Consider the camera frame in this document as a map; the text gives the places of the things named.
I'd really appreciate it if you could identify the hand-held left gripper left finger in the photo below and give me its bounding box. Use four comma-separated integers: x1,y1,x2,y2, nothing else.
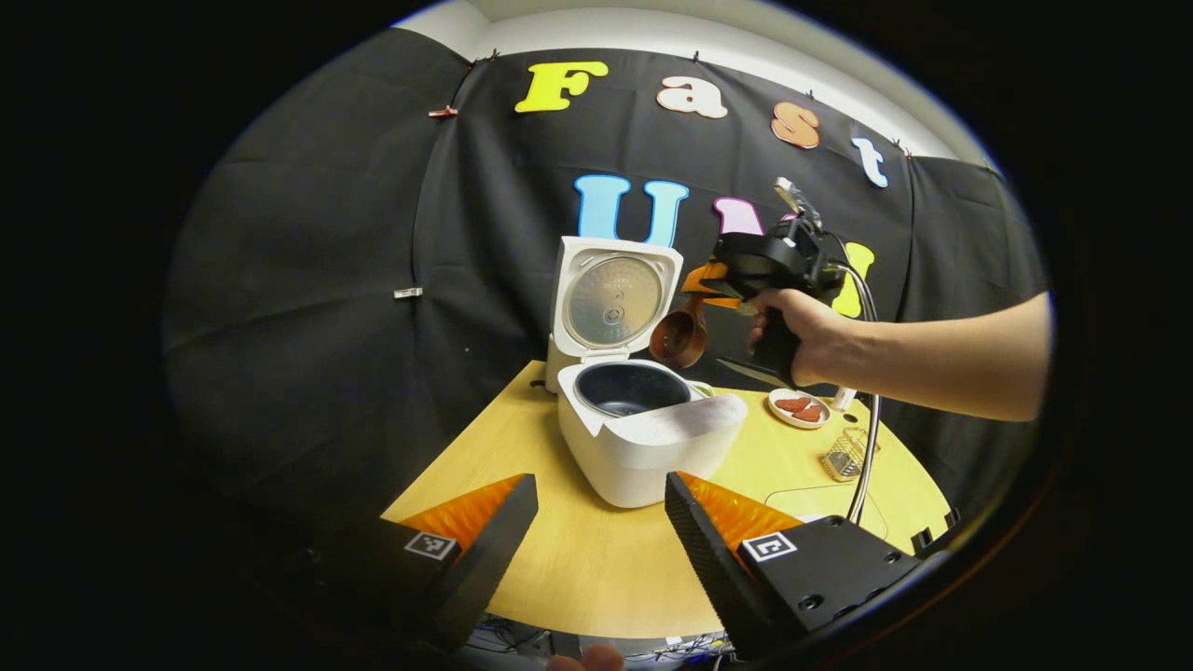
308,473,540,653

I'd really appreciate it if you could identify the wire chopstick holder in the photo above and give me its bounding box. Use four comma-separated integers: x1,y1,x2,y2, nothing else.
822,427,879,483

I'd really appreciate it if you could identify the white rice cooker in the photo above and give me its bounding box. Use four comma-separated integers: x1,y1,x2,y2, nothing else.
545,236,749,510

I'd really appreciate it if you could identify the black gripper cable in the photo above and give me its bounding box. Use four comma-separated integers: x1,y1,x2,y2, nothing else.
825,233,883,528

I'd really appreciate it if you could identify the brown wooden spoon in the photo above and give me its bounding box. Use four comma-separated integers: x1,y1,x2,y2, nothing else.
649,296,709,370

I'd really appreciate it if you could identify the round white plate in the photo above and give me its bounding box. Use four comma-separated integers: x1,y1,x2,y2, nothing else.
767,388,832,430

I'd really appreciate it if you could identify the black backdrop cloth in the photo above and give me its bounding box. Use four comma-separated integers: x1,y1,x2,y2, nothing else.
166,28,1049,560

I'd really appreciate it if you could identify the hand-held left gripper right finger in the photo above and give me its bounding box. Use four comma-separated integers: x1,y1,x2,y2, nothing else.
664,472,952,658

